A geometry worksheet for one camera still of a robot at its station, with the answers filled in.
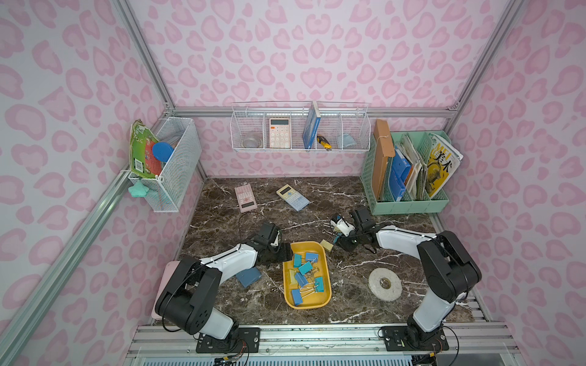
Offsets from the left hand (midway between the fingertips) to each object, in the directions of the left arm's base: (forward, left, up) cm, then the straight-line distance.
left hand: (285, 252), depth 92 cm
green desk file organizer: (+24, -60, +8) cm, 65 cm away
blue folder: (+28, -48, +15) cm, 58 cm away
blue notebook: (-9, +13, 0) cm, 16 cm away
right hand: (+7, -23, 0) cm, 24 cm away
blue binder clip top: (-17, -5, -1) cm, 17 cm away
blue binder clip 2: (-2, -11, 0) cm, 11 cm away
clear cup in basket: (+37, +14, +25) cm, 47 cm away
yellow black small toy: (+35, -16, +27) cm, 47 cm away
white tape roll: (-12, -37, -1) cm, 39 cm away
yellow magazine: (+33, -68, +20) cm, 78 cm away
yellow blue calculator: (+27, -4, 0) cm, 27 cm away
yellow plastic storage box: (-10, -8, 0) cm, 13 cm away
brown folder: (+24, -37, +32) cm, 54 cm away
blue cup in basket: (+42, -27, +23) cm, 55 cm away
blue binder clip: (-11, -7, +1) cm, 13 cm away
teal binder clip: (-3, -5, 0) cm, 6 cm away
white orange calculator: (+38, +2, +30) cm, 48 cm away
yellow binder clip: (-11, -3, +1) cm, 12 cm away
